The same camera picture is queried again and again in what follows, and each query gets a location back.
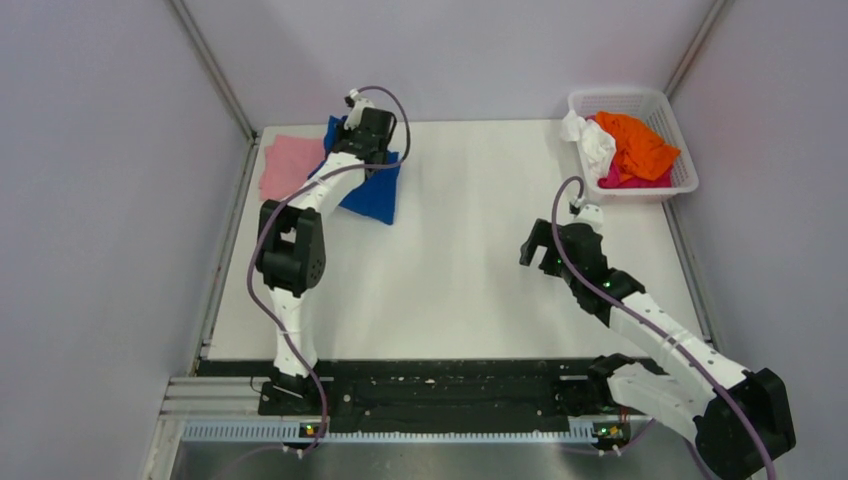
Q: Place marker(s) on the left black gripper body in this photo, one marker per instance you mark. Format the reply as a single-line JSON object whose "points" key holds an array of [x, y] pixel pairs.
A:
{"points": [[343, 132]]}

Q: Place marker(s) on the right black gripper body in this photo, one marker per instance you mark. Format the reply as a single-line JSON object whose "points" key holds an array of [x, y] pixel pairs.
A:
{"points": [[572, 271]]}

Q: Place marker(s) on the blue printed t-shirt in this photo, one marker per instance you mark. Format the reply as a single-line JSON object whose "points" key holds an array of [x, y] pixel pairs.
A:
{"points": [[342, 180]]}

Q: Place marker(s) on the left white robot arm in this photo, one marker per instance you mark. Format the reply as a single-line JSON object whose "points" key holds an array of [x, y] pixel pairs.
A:
{"points": [[290, 256]]}

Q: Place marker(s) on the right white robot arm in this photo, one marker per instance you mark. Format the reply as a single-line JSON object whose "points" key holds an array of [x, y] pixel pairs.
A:
{"points": [[738, 421]]}

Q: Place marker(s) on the folded pink t-shirt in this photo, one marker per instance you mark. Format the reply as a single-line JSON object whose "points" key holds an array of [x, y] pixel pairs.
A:
{"points": [[289, 162]]}

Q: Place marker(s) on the white t-shirt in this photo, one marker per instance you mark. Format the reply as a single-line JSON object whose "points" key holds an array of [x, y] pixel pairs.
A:
{"points": [[598, 145]]}

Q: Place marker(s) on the orange t-shirt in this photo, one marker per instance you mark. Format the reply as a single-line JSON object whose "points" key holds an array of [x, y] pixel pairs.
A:
{"points": [[641, 152]]}

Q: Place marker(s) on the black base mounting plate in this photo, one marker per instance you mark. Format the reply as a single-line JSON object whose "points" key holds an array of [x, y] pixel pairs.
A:
{"points": [[436, 396]]}

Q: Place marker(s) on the white plastic laundry basket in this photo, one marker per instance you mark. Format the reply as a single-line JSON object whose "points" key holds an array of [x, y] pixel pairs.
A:
{"points": [[651, 107]]}

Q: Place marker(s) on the left corner metal post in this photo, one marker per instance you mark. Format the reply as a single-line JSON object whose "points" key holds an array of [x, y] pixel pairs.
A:
{"points": [[211, 67]]}

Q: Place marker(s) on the corner metal post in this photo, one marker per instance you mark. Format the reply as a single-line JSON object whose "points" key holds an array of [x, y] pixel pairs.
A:
{"points": [[211, 67], [717, 11]]}

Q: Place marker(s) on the right corner metal post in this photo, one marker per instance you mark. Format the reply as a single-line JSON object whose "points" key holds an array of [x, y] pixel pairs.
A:
{"points": [[717, 11]]}

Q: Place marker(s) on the grey slotted cable duct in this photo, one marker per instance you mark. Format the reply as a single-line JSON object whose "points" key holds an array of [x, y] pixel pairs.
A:
{"points": [[278, 431]]}

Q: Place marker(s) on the aluminium rail frame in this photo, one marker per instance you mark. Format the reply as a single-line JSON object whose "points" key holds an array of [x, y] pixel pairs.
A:
{"points": [[212, 397]]}

